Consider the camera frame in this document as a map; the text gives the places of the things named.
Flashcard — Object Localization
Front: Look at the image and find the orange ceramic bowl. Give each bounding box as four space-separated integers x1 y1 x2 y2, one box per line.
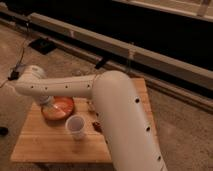
41 96 74 121

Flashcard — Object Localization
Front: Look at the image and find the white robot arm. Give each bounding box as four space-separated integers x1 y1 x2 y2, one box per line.
15 65 168 171

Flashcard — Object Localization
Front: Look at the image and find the white plastic cup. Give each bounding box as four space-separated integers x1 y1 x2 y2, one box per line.
65 115 85 140

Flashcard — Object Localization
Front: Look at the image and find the wooden board table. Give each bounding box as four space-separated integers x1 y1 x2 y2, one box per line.
10 77 158 165

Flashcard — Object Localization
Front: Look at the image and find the small white figurine bottle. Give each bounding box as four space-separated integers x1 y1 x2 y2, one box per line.
87 101 95 112

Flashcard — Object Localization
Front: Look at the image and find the black object at left edge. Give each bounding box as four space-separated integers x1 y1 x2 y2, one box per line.
0 127 9 136

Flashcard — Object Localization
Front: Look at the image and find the dark red oblong object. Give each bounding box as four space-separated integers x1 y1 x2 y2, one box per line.
92 122 102 133

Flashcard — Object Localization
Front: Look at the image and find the black floor plate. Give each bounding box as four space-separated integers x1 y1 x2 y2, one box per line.
29 38 56 55

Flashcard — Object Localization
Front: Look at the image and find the black cable with plug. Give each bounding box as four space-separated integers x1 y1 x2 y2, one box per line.
7 19 31 82

